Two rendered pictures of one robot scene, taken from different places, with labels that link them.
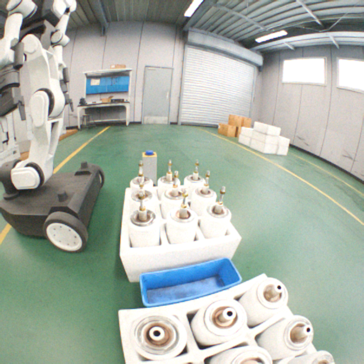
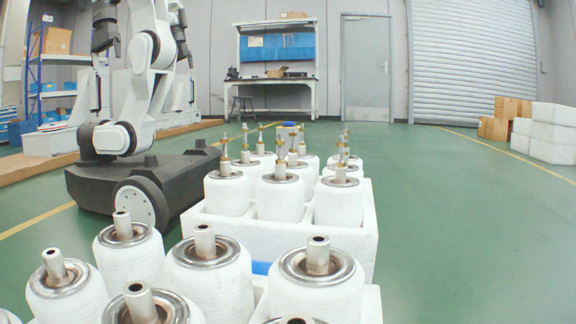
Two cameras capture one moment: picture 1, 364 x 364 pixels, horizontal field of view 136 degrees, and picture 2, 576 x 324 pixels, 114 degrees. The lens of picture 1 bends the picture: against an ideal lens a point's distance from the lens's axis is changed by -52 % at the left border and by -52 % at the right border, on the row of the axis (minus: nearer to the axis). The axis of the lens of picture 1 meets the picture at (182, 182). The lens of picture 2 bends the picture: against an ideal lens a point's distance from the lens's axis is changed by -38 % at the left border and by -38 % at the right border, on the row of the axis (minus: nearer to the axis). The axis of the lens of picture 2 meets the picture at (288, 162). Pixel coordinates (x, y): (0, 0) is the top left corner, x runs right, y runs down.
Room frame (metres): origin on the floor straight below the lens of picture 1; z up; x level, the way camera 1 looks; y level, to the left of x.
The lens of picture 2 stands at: (-0.13, -0.31, 0.41)
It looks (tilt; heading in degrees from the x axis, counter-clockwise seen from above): 12 degrees down; 29
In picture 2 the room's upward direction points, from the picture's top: straight up
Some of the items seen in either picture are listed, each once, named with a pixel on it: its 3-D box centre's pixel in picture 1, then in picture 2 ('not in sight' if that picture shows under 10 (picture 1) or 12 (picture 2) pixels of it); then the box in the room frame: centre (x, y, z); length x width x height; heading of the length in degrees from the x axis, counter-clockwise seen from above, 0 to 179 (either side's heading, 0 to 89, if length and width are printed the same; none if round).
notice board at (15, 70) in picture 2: not in sight; (12, 72); (0.64, 6.46, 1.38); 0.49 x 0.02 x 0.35; 18
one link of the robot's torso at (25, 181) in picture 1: (32, 171); (124, 137); (0.48, 0.80, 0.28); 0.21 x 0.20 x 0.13; 108
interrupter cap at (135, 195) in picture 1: (142, 195); (245, 162); (0.44, 0.14, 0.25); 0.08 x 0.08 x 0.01
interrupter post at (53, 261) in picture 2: not in sight; (55, 267); (-0.08, -0.02, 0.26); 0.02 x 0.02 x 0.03
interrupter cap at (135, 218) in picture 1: (143, 217); (225, 174); (0.33, 0.10, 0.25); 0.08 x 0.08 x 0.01
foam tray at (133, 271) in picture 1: (172, 226); (292, 227); (0.47, 0.02, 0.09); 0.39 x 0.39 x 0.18; 17
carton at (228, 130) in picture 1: (228, 130); (495, 128); (4.14, -1.13, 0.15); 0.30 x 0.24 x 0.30; 17
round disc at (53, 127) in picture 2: not in sight; (52, 127); (0.57, 2.37, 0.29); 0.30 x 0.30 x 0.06
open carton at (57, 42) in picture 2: not in sight; (51, 44); (1.32, 5.44, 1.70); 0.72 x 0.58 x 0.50; 22
